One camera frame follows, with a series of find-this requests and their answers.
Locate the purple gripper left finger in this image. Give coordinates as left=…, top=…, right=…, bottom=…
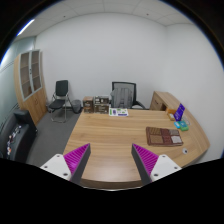
left=40, top=142, right=92, bottom=185

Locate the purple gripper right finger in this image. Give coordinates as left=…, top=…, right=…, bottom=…
left=130, top=143, right=183, bottom=186

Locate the brown patchwork folded towel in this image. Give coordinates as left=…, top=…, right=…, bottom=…
left=146, top=127, right=183, bottom=146

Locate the small white round object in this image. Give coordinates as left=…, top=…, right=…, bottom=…
left=182, top=148, right=188, bottom=154

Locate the teal green small box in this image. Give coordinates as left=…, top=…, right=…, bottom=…
left=174, top=121, right=189, bottom=131

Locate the dark waste bin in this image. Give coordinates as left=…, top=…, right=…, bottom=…
left=71, top=100, right=81, bottom=114

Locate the black visitor chair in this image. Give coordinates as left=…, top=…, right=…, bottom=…
left=48, top=80, right=70, bottom=123

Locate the purple box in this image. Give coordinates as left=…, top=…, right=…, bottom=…
left=174, top=104, right=185, bottom=121

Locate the white green paper sheet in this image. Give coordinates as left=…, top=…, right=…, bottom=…
left=109, top=108, right=128, bottom=116

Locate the brown cardboard box left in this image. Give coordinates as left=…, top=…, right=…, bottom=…
left=83, top=96, right=94, bottom=113

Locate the brown cardboard box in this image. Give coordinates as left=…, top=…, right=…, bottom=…
left=94, top=96, right=109, bottom=114
left=83, top=96, right=94, bottom=113

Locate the brown cardboard box right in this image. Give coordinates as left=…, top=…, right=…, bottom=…
left=94, top=96, right=109, bottom=114

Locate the low wooden side cabinet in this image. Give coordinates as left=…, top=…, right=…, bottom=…
left=150, top=91, right=180, bottom=111

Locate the black leather sofa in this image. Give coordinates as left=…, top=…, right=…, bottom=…
left=0, top=109, right=37, bottom=163

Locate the grey mesh office chair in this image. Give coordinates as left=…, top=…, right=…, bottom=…
left=111, top=81, right=145, bottom=109

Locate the wooden glass-door cabinet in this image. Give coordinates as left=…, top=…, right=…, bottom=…
left=14, top=50, right=47, bottom=124

